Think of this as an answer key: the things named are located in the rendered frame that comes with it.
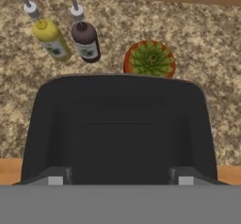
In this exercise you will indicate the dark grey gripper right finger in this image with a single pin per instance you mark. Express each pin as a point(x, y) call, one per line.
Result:
point(185, 180)

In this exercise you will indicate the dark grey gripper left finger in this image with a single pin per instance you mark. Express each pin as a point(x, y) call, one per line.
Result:
point(55, 180)

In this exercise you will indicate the green succulent in orange pot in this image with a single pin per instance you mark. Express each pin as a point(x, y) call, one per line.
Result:
point(152, 59)

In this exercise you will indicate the yellow oil bottle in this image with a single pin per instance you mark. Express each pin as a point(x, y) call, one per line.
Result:
point(52, 40)

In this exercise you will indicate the dark brown vinegar bottle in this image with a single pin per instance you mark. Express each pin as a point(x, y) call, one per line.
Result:
point(85, 41)

